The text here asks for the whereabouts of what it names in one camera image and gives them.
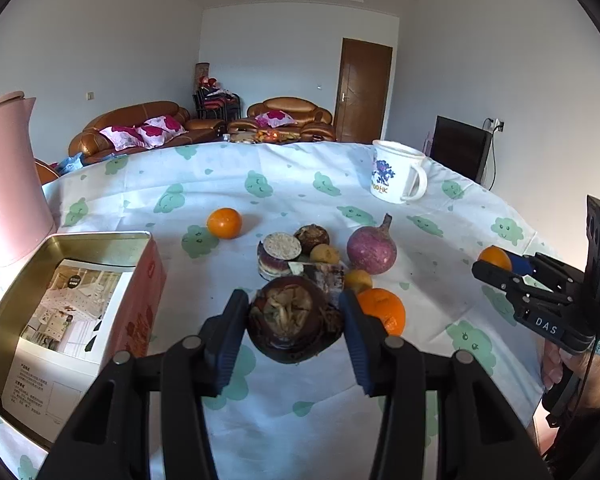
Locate dark mangosteen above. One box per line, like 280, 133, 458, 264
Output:
246, 276, 343, 364

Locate large orange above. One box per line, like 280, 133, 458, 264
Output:
356, 288, 406, 336

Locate small orange kumquat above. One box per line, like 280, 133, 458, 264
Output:
343, 270, 374, 295

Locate dark rectangular food block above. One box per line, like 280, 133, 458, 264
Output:
288, 261, 344, 306

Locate small yellow fruit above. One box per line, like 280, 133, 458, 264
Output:
310, 244, 340, 264

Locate person's hand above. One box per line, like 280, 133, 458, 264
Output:
541, 341, 600, 413

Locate pink metal tin box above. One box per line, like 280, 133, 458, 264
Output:
0, 231, 166, 448

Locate black television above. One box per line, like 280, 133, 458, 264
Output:
430, 116, 492, 184

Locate small orange tangerine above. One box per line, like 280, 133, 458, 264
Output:
207, 208, 242, 240

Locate white printed mug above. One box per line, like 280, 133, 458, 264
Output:
370, 140, 428, 204

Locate cloud pattern tablecloth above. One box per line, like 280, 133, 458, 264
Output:
0, 140, 577, 480

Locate pink kettle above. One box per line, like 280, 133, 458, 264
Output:
0, 91, 56, 267

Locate blue cloth on sofa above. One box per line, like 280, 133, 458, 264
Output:
52, 153, 84, 176

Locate pink floral pillow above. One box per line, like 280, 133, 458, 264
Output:
99, 126, 146, 152
136, 116, 185, 150

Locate coffee table with items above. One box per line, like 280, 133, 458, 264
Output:
228, 129, 301, 144

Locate orange brown chair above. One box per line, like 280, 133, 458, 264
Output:
34, 158, 59, 185

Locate brown wooden door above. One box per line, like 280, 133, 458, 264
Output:
335, 38, 393, 144

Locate pink pillow on armchair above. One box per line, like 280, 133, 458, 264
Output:
254, 110, 296, 129

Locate brown leather armchair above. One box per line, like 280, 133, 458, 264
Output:
227, 96, 337, 144

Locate black cable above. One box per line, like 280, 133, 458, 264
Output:
481, 117, 504, 191

